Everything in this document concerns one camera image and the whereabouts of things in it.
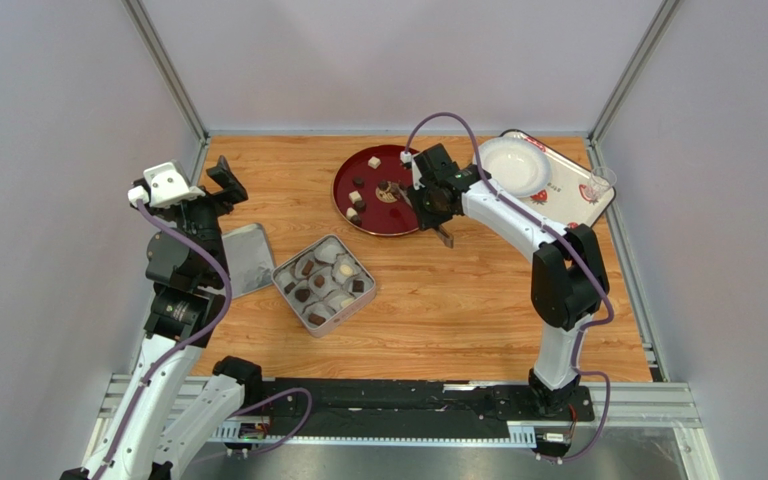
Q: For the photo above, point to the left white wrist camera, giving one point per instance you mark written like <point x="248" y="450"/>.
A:
<point x="163" y="186"/>

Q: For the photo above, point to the square tin box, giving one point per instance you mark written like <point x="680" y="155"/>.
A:
<point x="328" y="253"/>

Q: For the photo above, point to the metal tongs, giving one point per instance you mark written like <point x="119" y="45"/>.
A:
<point x="443" y="235"/>

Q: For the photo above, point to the white square chocolate left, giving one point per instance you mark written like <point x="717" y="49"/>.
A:
<point x="355" y="197"/>

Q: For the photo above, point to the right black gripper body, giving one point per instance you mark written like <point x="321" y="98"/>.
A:
<point x="433" y="208"/>

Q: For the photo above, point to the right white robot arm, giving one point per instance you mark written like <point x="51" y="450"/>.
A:
<point x="568" y="279"/>

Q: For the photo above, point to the clear plastic cup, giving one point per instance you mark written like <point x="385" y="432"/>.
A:
<point x="601" y="180"/>

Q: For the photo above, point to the dark chocolate bottom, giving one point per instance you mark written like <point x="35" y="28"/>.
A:
<point x="302" y="294"/>

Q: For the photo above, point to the brown chocolate bar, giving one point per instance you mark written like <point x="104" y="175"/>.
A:
<point x="307" y="268"/>
<point x="316" y="319"/>

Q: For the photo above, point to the silver tin lid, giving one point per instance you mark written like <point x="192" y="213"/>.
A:
<point x="250" y="259"/>

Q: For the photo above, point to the white paper bowl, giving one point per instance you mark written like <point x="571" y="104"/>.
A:
<point x="521" y="168"/>

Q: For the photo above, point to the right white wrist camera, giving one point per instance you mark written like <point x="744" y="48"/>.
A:
<point x="408" y="162"/>

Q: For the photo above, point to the strawberry pattern tray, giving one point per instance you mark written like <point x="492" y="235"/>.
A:
<point x="563" y="198"/>

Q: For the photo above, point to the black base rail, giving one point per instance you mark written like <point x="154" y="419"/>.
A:
<point x="407" y="409"/>

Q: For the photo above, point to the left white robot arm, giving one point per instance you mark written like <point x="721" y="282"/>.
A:
<point x="188" y="267"/>

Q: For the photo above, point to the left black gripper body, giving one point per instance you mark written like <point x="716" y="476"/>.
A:
<point x="199" y="218"/>

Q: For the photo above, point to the red round tray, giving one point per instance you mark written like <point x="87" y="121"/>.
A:
<point x="386" y="215"/>

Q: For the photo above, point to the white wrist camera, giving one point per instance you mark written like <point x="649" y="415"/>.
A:
<point x="163" y="186"/>
<point x="408" y="162"/>

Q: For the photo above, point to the white round chocolate centre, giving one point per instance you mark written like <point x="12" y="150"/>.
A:
<point x="346" y="270"/>

